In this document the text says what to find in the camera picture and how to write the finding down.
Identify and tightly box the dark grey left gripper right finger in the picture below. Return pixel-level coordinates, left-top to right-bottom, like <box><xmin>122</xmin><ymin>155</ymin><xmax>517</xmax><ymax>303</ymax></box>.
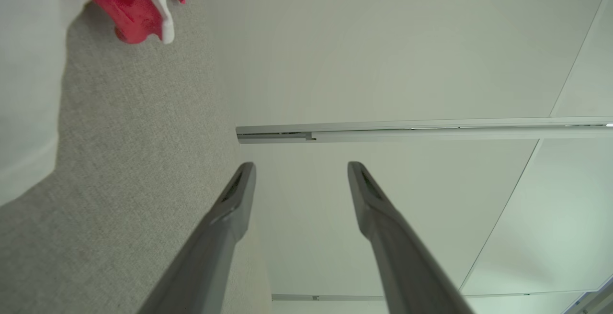
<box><xmin>348</xmin><ymin>161</ymin><xmax>475</xmax><ymax>314</ymax></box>

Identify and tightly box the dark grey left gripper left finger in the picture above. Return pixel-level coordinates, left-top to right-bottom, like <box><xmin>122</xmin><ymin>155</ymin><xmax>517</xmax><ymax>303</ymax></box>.
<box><xmin>137</xmin><ymin>162</ymin><xmax>257</xmax><ymax>314</ymax></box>

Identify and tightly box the red shirt with white sleeves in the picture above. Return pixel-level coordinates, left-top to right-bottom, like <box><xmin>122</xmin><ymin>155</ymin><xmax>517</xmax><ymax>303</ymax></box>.
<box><xmin>0</xmin><ymin>0</ymin><xmax>189</xmax><ymax>207</ymax></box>

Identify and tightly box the grey wall base rail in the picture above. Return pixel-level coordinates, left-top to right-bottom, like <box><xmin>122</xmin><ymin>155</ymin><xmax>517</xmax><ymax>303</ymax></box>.
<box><xmin>236</xmin><ymin>116</ymin><xmax>613</xmax><ymax>144</ymax></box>

